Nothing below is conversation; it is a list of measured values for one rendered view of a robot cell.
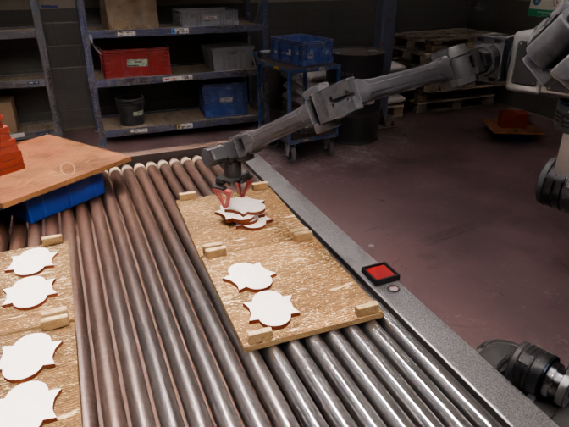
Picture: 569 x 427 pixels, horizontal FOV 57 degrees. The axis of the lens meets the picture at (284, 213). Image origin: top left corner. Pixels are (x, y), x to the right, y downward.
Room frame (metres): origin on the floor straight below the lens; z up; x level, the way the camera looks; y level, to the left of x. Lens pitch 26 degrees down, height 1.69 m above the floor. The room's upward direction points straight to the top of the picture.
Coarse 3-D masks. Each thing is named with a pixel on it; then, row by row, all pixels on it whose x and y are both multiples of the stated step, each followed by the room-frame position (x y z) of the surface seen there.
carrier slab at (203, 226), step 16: (256, 192) 1.73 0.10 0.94; (272, 192) 1.73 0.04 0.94; (192, 208) 1.60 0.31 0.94; (208, 208) 1.60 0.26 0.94; (272, 208) 1.60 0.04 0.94; (288, 208) 1.60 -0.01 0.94; (192, 224) 1.48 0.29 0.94; (208, 224) 1.48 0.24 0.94; (224, 224) 1.48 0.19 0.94; (272, 224) 1.48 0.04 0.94; (288, 224) 1.48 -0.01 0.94; (192, 240) 1.38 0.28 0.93; (208, 240) 1.38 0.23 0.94; (224, 240) 1.38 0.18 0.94; (240, 240) 1.38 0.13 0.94; (256, 240) 1.38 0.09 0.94; (272, 240) 1.38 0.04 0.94; (288, 240) 1.38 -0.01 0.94
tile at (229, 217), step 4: (220, 208) 1.52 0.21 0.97; (224, 208) 1.52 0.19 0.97; (216, 212) 1.50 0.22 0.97; (220, 212) 1.50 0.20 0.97; (224, 216) 1.47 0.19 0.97; (228, 216) 1.46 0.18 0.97; (232, 216) 1.46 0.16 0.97; (236, 216) 1.46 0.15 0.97; (240, 216) 1.46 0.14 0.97; (248, 216) 1.46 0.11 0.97; (252, 216) 1.46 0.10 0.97; (228, 220) 1.45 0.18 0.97; (232, 220) 1.46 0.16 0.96; (236, 220) 1.45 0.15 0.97; (240, 220) 1.44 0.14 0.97; (244, 220) 1.44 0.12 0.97; (248, 220) 1.45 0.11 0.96
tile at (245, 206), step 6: (234, 198) 1.57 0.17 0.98; (240, 198) 1.57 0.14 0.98; (246, 198) 1.57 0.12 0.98; (252, 198) 1.57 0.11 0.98; (234, 204) 1.53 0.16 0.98; (240, 204) 1.53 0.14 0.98; (246, 204) 1.53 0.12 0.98; (252, 204) 1.53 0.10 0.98; (258, 204) 1.53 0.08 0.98; (228, 210) 1.49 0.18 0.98; (234, 210) 1.49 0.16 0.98; (240, 210) 1.48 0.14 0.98; (246, 210) 1.48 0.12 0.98; (252, 210) 1.48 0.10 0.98; (258, 210) 1.48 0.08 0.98; (264, 210) 1.50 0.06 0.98
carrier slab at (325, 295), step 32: (224, 256) 1.28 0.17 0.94; (256, 256) 1.28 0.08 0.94; (288, 256) 1.28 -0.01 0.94; (320, 256) 1.28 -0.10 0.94; (224, 288) 1.12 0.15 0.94; (288, 288) 1.12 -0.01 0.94; (320, 288) 1.12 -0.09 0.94; (352, 288) 1.12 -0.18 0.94; (320, 320) 0.99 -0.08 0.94; (352, 320) 0.99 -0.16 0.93
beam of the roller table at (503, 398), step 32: (256, 160) 2.13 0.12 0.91; (288, 192) 1.78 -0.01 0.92; (320, 224) 1.52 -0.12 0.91; (352, 256) 1.32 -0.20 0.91; (384, 288) 1.15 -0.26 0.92; (416, 320) 1.01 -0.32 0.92; (448, 352) 0.90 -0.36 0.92; (480, 384) 0.81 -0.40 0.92; (512, 416) 0.72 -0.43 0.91; (544, 416) 0.72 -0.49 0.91
